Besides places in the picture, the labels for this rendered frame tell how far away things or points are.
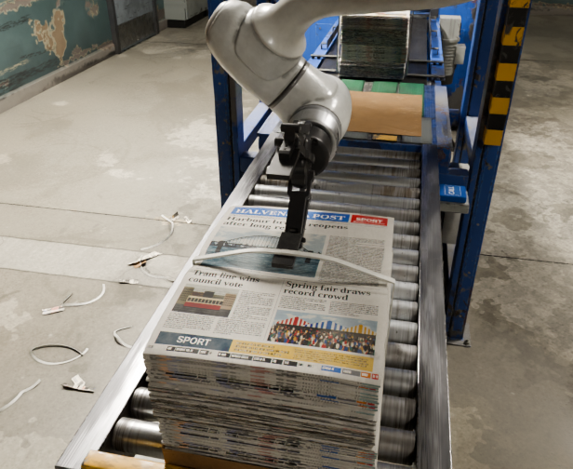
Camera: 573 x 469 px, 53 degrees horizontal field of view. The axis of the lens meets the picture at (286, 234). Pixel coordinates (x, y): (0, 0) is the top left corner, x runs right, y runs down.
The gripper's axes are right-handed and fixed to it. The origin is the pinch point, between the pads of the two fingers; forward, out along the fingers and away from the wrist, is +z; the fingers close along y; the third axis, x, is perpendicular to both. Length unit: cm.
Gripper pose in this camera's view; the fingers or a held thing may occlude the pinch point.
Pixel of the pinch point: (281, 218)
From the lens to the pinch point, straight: 74.6
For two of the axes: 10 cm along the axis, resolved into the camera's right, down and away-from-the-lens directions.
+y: 0.3, 8.0, 5.9
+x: -9.8, -1.0, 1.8
